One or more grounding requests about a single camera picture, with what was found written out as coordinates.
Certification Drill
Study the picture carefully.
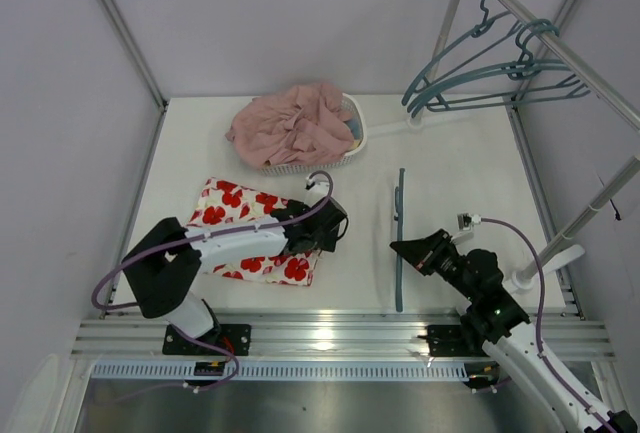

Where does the white slotted cable duct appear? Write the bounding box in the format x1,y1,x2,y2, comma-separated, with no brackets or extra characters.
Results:
92,360,468,382

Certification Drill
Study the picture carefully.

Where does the right aluminium frame post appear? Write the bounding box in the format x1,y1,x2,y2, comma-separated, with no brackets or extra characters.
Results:
507,97,559,249

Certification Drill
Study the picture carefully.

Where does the aluminium frame post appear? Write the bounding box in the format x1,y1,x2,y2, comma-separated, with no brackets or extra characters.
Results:
507,97,559,249
72,0,167,112

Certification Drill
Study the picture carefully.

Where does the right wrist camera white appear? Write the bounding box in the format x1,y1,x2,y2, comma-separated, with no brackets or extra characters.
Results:
452,213,482,245

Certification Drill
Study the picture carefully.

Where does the metal clothes rack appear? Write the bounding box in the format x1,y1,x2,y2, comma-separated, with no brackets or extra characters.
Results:
367,0,640,294

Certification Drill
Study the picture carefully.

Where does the left aluminium frame post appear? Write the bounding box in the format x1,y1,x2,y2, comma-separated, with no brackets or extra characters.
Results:
72,0,167,112

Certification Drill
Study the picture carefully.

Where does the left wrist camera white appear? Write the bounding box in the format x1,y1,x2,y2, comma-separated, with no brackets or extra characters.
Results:
304,176,330,207

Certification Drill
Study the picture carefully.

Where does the red poppy print skirt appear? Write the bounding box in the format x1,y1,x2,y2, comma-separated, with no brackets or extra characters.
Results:
188,177,320,287

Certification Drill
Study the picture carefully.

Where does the pink crumpled garment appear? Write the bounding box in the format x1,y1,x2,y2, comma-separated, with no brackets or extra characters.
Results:
226,83,356,169

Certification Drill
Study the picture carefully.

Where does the aluminium mounting rail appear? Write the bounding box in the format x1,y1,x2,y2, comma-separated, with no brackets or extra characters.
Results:
71,312,616,362

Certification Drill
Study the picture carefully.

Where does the white laundry basket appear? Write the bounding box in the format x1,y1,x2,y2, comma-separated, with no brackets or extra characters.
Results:
252,92,372,178

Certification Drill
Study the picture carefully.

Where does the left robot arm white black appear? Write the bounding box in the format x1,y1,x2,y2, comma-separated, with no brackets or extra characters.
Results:
122,197,348,340

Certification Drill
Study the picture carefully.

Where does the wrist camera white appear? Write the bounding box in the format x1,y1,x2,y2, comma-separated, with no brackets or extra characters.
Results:
452,213,482,245
304,176,330,207

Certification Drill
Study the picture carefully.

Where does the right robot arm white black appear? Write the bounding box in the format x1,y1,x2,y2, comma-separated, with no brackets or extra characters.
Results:
390,229,639,432

